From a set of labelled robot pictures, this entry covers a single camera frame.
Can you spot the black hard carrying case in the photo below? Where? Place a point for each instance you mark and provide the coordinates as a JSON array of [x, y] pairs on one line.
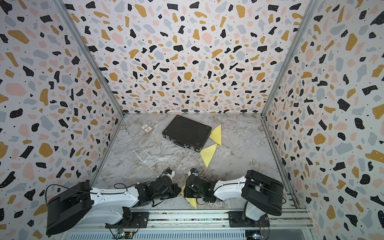
[[187, 133]]

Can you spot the yellow square paper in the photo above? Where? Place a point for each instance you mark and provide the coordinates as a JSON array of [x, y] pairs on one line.
[[192, 201], [216, 135], [208, 153]]

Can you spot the aluminium corner post right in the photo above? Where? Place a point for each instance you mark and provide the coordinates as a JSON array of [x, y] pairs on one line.
[[292, 50]]

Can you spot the playing card box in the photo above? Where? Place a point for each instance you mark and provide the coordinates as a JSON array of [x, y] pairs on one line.
[[147, 128]]

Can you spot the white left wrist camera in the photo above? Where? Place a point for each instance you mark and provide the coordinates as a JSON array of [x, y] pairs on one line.
[[169, 172]]

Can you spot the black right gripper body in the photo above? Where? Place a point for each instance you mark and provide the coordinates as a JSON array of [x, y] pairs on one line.
[[188, 193]]

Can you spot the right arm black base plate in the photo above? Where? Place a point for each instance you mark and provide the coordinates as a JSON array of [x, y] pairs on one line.
[[237, 219]]

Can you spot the aluminium corner post left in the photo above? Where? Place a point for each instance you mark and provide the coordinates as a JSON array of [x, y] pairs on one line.
[[62, 11]]

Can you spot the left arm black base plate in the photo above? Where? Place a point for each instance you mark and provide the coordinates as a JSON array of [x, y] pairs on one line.
[[135, 220]]

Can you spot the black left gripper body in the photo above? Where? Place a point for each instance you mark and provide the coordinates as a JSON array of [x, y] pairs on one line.
[[171, 192]]

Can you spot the aluminium corner post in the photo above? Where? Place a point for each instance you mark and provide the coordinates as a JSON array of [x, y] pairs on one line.
[[62, 11], [292, 50]]

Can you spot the aluminium mounting rail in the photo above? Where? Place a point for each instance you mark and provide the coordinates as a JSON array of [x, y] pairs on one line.
[[201, 225]]

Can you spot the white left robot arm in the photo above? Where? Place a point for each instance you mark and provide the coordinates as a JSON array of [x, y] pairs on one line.
[[84, 205]]

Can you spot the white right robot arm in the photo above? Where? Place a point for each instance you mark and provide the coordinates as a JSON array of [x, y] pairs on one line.
[[264, 195]]

